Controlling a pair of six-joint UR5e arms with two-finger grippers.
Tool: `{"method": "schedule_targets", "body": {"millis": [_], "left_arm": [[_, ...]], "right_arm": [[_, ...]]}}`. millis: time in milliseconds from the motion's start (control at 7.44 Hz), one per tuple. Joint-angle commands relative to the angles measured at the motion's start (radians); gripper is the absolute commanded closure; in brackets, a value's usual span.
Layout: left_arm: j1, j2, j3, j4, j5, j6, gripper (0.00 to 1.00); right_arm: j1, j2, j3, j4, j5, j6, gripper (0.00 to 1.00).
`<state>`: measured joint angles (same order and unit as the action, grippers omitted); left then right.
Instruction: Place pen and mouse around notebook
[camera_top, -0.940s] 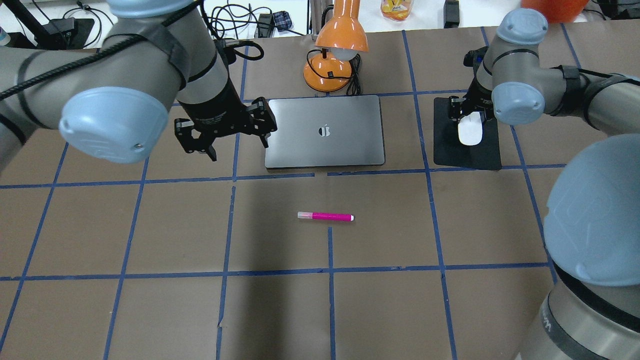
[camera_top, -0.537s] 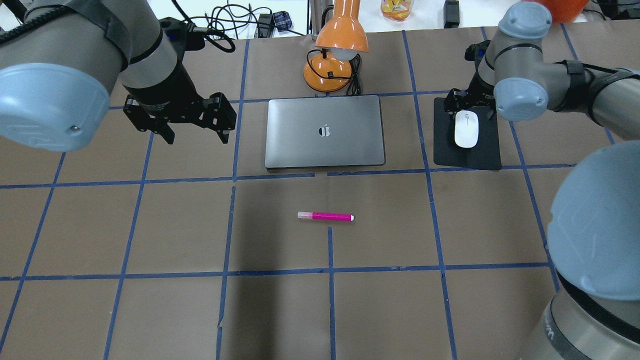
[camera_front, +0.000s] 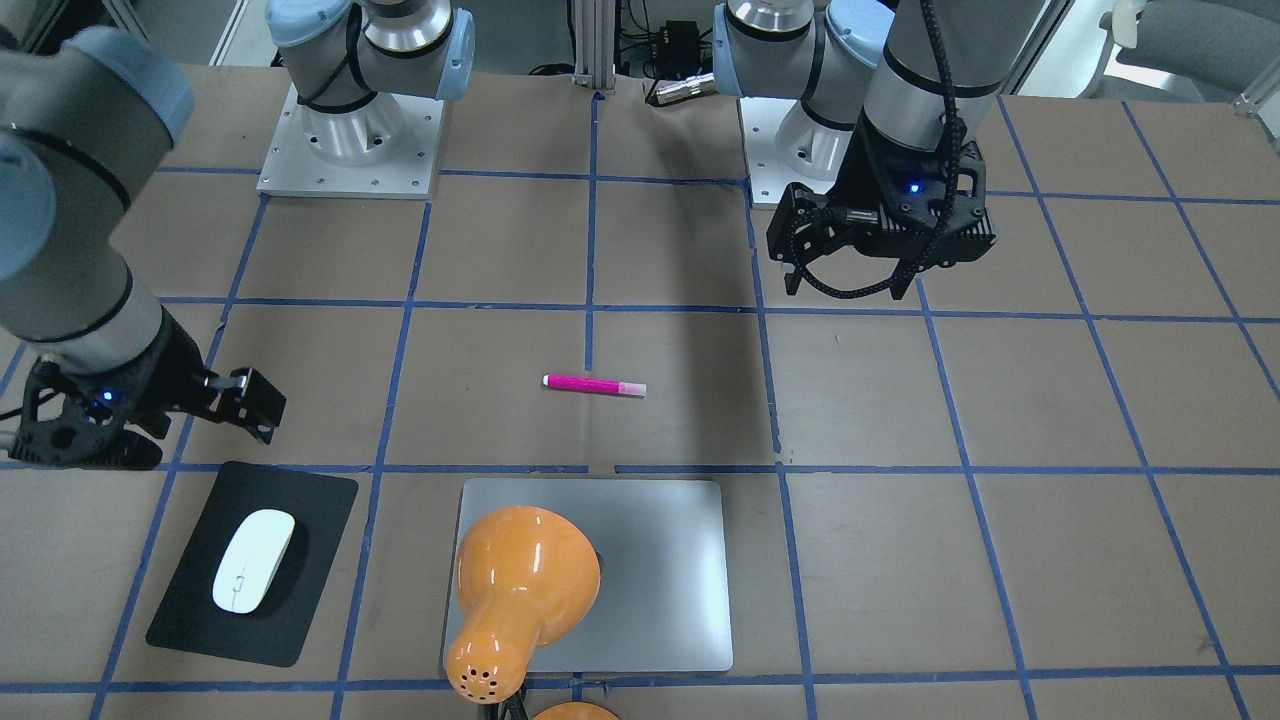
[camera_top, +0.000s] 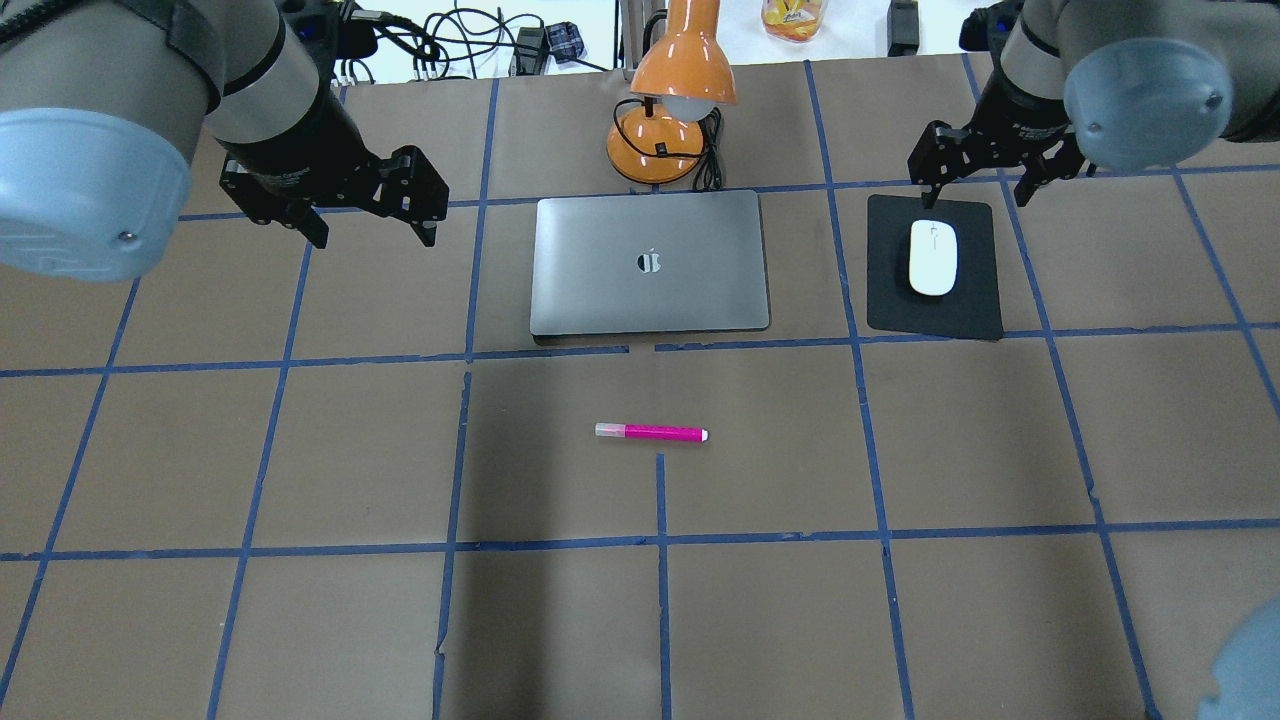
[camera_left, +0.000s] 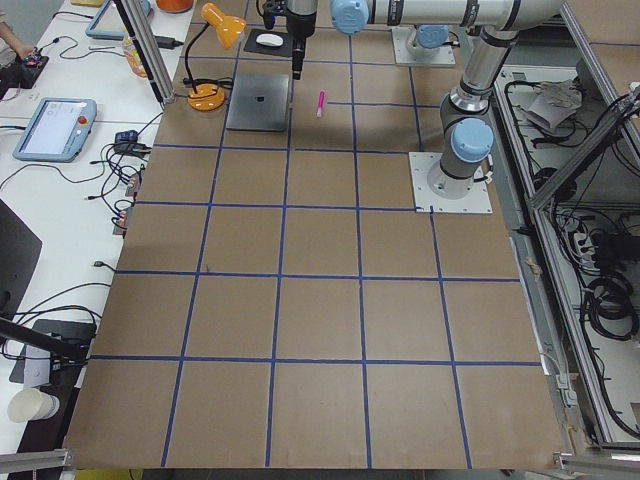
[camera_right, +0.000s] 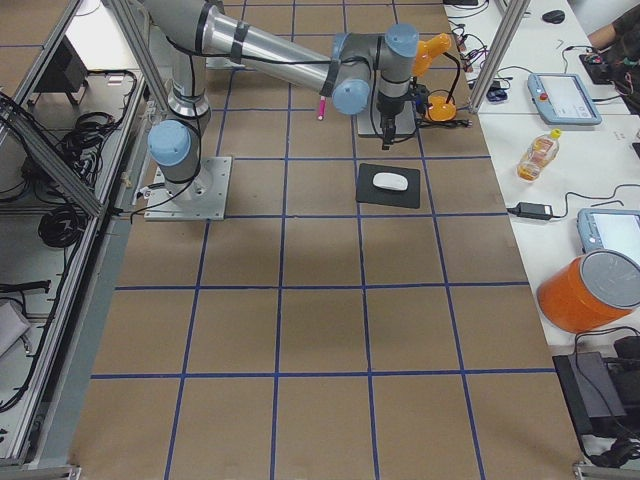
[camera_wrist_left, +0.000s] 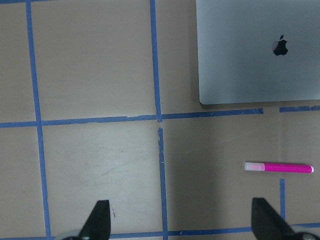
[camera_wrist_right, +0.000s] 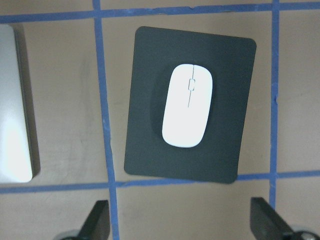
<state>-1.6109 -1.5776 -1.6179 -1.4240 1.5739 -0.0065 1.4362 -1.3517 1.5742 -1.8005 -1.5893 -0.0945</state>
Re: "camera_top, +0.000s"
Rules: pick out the white computer mouse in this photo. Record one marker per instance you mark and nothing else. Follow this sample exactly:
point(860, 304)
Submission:
point(933, 258)

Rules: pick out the black mousepad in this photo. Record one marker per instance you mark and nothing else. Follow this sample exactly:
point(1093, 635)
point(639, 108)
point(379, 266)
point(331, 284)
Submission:
point(971, 311)

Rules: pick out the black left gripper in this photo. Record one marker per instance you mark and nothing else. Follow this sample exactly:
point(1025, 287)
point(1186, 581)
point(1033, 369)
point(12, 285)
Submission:
point(303, 142)

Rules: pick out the aluminium frame post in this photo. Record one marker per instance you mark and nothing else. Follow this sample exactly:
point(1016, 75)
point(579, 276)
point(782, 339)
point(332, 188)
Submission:
point(632, 17)

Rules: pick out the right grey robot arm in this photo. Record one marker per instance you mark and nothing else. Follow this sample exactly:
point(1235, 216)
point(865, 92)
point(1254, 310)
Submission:
point(1119, 85)

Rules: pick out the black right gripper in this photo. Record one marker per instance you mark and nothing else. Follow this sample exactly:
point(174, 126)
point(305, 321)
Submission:
point(1022, 128)

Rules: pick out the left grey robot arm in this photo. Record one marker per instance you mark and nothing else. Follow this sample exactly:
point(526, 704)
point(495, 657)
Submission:
point(104, 101)

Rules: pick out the pink marker pen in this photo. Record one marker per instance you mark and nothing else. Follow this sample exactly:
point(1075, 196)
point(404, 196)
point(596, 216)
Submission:
point(654, 432)

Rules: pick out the silver closed laptop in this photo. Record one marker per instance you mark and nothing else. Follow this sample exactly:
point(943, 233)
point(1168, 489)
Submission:
point(657, 263)

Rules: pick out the black power adapter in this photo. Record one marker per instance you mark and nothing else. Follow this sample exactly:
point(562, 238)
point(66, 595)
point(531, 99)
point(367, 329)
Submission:
point(903, 28)

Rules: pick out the orange desk lamp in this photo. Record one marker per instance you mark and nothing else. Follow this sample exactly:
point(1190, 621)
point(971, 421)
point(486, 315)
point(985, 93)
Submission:
point(659, 133)

